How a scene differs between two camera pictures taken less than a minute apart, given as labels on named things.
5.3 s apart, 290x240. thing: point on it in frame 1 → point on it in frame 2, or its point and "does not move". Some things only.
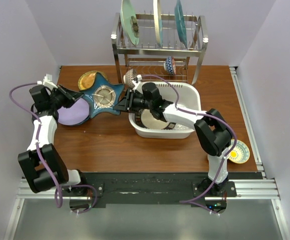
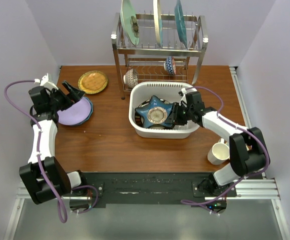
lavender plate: (76, 113) does not move
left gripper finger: (67, 103) does not move
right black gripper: (127, 103) → (174, 113)
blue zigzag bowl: (170, 65) does not move
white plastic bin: (183, 94) does not move
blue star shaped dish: (102, 96) → (156, 112)
